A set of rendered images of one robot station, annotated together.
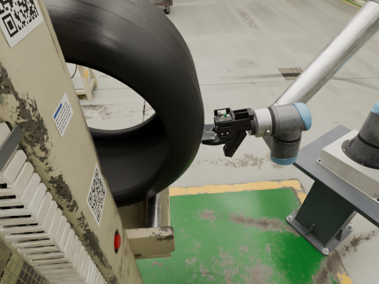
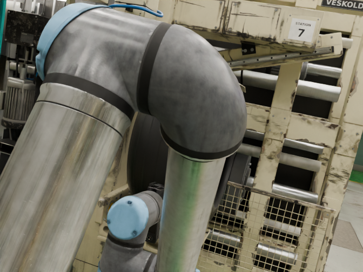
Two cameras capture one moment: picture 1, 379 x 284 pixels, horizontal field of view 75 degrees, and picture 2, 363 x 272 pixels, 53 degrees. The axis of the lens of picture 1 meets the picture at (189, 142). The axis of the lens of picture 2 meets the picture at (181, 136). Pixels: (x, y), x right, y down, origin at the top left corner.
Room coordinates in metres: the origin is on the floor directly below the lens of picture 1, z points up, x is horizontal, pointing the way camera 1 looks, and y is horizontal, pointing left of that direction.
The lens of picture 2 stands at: (0.96, -1.06, 1.42)
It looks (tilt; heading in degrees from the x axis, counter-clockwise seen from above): 9 degrees down; 109
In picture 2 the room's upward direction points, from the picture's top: 11 degrees clockwise
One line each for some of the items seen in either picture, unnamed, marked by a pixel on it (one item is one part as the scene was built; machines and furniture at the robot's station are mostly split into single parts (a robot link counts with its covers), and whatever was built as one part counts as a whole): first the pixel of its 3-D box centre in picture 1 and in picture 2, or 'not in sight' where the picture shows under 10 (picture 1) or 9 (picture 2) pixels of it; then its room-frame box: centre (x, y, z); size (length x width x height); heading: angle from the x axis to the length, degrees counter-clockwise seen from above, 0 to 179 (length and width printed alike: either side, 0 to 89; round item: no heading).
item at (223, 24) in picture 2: not in sight; (246, 25); (0.59, 0.56, 1.71); 0.61 x 0.25 x 0.15; 5
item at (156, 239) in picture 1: (100, 243); (123, 197); (0.31, 0.24, 0.90); 0.40 x 0.03 x 0.10; 95
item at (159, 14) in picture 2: not in sight; (135, 10); (0.23, 0.21, 1.64); 0.19 x 0.19 x 0.06; 5
